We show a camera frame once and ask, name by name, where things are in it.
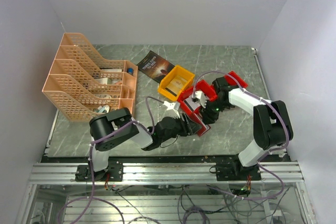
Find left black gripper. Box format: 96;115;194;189
160;112;203;143

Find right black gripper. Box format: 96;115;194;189
198;98;231;125

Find red leather card holder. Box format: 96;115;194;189
190;118;211;136

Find red bin with cards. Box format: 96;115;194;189
177;80;217;122

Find red bin with dark item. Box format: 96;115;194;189
224;71;248;88

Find yellow plastic bin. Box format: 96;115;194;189
157;65;195;102

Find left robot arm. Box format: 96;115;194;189
81;108;201;181

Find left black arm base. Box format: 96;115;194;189
75;162;123;182

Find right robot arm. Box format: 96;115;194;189
193;77;293;180

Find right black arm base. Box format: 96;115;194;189
209;163;261;181

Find white cards in red bin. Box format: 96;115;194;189
183;97;200;112

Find gold cards in yellow bin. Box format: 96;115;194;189
165;76;187;97

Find dark paperback book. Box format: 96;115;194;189
137;50;175;83

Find blue bottle cap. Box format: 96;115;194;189
127;68;134;74

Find pink mesh file organizer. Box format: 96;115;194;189
42;33;138;122

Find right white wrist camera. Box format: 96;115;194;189
192;90;208;108

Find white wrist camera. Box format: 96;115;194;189
163;101;180;119
192;90;208;108

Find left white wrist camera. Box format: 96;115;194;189
163;101;180;119

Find loose wires under table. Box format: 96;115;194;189
60;182;289;224

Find aluminium mounting rail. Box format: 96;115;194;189
28;162;304;185

